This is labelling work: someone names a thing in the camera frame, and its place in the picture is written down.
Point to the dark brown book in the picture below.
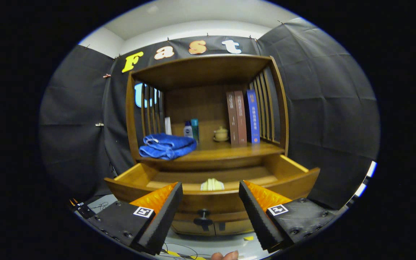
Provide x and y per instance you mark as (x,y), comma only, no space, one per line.
(232,122)

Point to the wooden cabinet door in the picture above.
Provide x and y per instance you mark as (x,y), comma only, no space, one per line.
(184,228)
(237,227)

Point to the blue book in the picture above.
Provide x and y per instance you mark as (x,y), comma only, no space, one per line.
(253,119)

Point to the yellow tape piece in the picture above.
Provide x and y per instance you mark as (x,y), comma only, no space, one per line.
(248,238)

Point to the white bottle with blue cap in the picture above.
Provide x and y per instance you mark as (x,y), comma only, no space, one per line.
(187,131)

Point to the wooden countertop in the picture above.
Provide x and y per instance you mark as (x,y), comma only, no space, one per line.
(226,151)

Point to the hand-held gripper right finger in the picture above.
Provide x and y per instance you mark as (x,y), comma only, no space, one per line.
(256,216)

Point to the wooden drawer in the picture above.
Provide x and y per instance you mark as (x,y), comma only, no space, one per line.
(211,204)

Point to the reddish brown book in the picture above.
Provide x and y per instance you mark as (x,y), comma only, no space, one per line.
(241,121)

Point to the cream object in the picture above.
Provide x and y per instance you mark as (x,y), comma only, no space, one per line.
(212,185)

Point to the white panel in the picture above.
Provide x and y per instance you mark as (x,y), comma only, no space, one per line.
(365,180)

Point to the black backdrop cloth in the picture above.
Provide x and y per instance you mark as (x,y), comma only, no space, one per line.
(320,108)

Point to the beige lidded cup with saucer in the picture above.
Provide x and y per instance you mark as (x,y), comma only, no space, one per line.
(221,134)

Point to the blue folded towel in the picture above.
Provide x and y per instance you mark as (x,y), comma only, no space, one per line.
(168,144)

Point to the teal bottle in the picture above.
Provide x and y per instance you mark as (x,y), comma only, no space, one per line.
(195,128)

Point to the white tube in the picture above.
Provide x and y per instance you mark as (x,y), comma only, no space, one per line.
(168,126)

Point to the wooden cabinet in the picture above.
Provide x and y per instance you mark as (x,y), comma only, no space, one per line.
(200,72)

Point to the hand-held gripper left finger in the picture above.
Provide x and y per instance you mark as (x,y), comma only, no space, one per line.
(164,216)

